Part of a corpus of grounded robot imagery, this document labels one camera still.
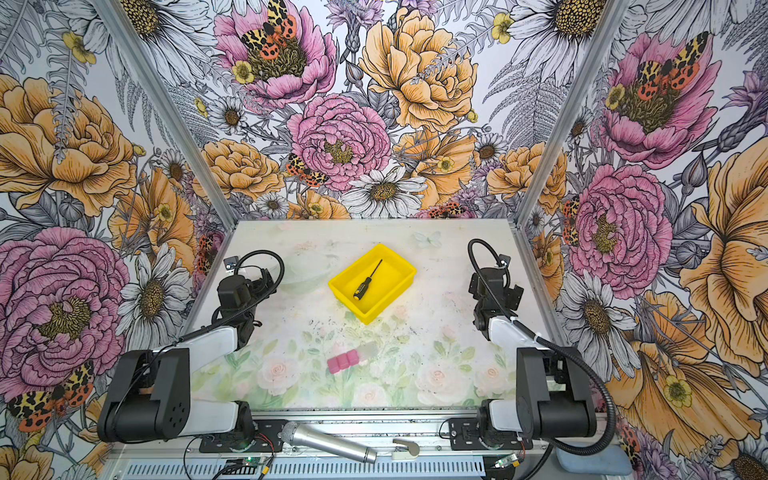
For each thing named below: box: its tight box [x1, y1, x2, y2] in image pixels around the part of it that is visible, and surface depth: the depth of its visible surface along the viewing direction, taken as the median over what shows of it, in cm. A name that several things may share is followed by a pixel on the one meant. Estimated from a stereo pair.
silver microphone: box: [279, 421, 377, 464], surface depth 73 cm
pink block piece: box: [327, 349, 359, 374], surface depth 87 cm
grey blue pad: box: [555, 443, 633, 476], surface depth 70 cm
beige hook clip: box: [391, 438, 420, 460], surface depth 72 cm
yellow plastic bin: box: [328, 244, 417, 325], surface depth 104 cm
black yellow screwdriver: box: [353, 259, 383, 301], surface depth 101 cm
